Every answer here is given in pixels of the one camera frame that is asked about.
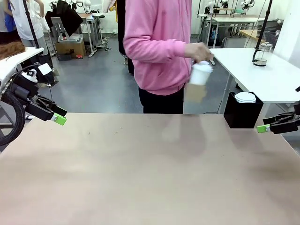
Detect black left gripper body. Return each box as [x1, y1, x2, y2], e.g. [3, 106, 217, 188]
[8, 79, 55, 121]

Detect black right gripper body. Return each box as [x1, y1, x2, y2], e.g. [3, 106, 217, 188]
[294, 100, 300, 132]

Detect glass french press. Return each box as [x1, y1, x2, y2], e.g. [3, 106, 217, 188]
[252, 42, 273, 67]

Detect white paper cup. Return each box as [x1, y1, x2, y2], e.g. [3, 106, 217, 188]
[188, 61, 214, 86]

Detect person's right forearm pink sleeve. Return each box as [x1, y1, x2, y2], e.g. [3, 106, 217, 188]
[122, 32, 188, 64]

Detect stack of white cup lids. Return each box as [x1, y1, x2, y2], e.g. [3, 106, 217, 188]
[234, 92, 257, 104]

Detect person's right hand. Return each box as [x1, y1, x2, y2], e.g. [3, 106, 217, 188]
[186, 42, 215, 64]

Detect black lid holder box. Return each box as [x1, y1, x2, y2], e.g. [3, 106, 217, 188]
[223, 91, 264, 129]

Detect small white side table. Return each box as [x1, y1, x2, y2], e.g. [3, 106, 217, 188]
[0, 46, 45, 71]

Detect large white side table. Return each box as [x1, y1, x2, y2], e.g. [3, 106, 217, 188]
[208, 47, 300, 104]

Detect brown furry bundle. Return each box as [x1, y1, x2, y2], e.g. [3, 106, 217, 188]
[0, 42, 26, 60]

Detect cardboard box on floor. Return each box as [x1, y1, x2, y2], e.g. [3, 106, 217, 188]
[55, 40, 87, 57]

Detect grey plastic bin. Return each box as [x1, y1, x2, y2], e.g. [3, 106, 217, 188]
[57, 33, 84, 44]

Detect black stand pole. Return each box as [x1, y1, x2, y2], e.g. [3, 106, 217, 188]
[22, 0, 41, 49]
[252, 0, 274, 63]

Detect bystander in white shirt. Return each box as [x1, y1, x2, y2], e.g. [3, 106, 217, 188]
[8, 0, 55, 71]

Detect bystander in blue top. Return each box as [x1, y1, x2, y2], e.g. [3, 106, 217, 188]
[0, 0, 17, 45]

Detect wooden background table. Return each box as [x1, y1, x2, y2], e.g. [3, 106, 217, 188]
[238, 29, 267, 45]

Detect black cloth cover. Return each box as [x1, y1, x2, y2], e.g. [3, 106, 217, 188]
[45, 0, 84, 38]

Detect bystander in black clothes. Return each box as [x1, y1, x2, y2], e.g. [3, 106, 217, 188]
[116, 0, 135, 76]

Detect black trousers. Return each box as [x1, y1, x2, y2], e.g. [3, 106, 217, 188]
[138, 87, 185, 114]

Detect white background workbench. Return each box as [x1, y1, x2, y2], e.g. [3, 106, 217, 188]
[197, 13, 266, 47]

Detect pink hoodie torso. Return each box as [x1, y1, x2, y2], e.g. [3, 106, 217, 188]
[122, 0, 193, 96]

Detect black sleeved left arm cable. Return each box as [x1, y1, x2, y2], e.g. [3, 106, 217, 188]
[0, 90, 26, 146]

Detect grey wire basket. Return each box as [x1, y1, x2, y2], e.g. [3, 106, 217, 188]
[264, 31, 281, 49]

